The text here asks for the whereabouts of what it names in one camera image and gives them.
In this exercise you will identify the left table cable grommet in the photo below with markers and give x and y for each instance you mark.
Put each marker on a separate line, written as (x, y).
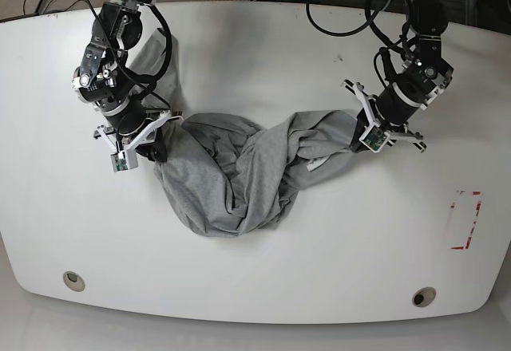
(73, 281)

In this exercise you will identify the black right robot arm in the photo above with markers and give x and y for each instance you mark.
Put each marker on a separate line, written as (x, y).
(103, 78)

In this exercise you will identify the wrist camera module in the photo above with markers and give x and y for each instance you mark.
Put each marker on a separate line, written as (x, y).
(124, 160)
(374, 137)

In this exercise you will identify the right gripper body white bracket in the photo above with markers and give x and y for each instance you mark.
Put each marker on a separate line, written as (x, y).
(134, 125)

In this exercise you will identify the table cable grommet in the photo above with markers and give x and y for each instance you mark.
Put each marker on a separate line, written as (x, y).
(73, 281)
(424, 297)

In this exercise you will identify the red tape rectangle marking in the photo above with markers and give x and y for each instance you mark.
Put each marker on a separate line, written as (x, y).
(462, 219)

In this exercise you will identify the grey T-shirt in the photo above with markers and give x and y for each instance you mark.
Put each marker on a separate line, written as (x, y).
(226, 176)

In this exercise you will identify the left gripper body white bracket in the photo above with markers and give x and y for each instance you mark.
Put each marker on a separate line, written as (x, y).
(393, 108)

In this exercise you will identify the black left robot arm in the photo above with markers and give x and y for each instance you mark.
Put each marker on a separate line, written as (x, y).
(415, 73)

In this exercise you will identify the right table cable grommet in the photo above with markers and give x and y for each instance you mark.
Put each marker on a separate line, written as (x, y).
(424, 297)

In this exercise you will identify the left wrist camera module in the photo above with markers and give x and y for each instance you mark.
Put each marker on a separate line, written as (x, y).
(374, 137)

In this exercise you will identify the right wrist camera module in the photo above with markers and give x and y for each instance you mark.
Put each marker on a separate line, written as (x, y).
(124, 160)

